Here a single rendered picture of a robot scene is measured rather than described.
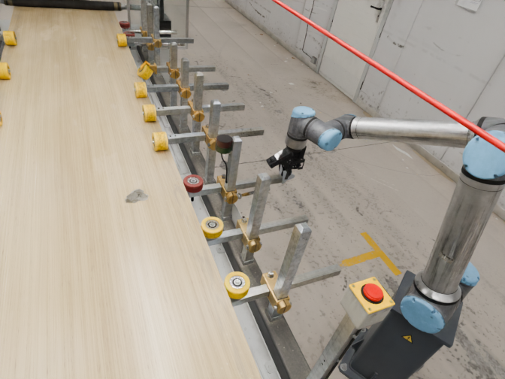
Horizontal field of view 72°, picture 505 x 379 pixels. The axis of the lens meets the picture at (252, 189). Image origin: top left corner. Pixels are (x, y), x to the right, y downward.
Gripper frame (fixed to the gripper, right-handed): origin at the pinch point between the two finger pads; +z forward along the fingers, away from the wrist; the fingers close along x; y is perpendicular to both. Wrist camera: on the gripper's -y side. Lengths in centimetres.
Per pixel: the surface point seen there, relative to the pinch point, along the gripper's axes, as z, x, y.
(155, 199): -7, -7, -58
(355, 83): 62, 221, 232
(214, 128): -19.3, 19.4, -27.6
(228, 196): -3.6, -8.0, -29.2
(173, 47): -27, 94, -28
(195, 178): -7.8, 1.4, -41.0
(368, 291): -41, -80, -29
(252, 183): -3.0, -1.4, -15.9
